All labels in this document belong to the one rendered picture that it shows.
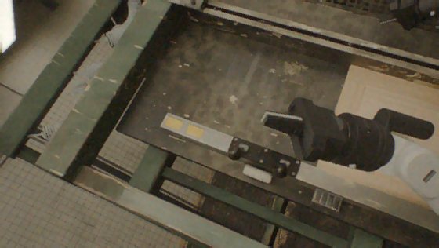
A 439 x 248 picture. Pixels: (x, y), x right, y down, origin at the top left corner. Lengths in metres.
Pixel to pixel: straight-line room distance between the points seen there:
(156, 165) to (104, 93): 0.27
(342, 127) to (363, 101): 0.54
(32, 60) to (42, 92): 4.74
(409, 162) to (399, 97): 0.55
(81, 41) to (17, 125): 0.45
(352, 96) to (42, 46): 5.78
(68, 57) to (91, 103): 0.58
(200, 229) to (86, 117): 0.46
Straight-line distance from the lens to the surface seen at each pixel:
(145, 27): 1.17
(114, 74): 1.09
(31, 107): 1.57
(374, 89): 1.13
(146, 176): 1.07
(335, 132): 0.55
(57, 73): 1.60
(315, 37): 1.16
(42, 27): 6.64
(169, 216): 0.93
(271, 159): 0.94
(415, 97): 1.16
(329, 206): 0.98
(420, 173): 0.64
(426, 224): 1.01
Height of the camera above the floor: 1.82
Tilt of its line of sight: 14 degrees down
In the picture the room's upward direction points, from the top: 59 degrees counter-clockwise
